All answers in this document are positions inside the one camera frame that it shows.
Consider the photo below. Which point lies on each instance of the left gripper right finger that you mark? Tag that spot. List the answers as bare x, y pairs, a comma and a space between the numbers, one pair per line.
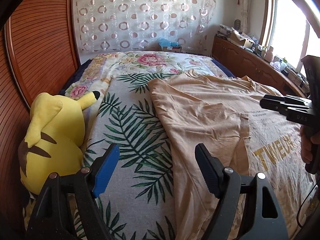
262, 217

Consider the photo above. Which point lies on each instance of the window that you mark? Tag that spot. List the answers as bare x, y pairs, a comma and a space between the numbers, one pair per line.
286, 29

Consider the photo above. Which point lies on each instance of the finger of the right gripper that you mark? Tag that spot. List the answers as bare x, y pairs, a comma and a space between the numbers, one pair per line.
274, 105
285, 99

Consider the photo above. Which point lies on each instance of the wooden slatted wardrobe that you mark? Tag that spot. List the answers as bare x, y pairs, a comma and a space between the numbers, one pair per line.
38, 54

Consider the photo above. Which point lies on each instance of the cardboard box on cabinet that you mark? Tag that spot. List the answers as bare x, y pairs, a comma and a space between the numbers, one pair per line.
241, 39

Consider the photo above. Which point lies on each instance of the white side curtain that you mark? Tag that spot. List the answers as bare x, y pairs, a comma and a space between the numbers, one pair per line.
244, 13

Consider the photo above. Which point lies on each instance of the palm leaf print sheet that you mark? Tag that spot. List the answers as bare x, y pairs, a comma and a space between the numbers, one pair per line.
138, 202

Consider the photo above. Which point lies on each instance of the beige t-shirt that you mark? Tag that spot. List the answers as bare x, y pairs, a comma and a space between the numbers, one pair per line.
224, 114

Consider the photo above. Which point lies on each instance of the long wooden cabinet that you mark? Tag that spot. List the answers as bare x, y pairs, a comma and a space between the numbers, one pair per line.
243, 63

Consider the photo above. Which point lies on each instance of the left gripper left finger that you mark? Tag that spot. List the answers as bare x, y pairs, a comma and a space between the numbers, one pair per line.
51, 217

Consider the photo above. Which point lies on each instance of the yellow Pikachu plush toy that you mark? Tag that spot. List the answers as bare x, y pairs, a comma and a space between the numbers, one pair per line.
53, 139

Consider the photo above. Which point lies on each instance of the person's right hand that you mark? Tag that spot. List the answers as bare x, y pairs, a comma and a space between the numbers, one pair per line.
306, 145

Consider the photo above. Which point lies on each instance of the navy blue bedspread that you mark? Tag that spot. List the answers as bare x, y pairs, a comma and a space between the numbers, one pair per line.
223, 68

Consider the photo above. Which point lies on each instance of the box with blue item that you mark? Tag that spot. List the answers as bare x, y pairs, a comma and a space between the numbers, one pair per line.
166, 45

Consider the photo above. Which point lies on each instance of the circle pattern sheer curtain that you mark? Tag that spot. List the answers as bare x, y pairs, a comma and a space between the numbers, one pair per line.
105, 26

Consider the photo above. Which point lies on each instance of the floral blanket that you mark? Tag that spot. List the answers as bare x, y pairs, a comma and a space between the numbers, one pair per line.
137, 67

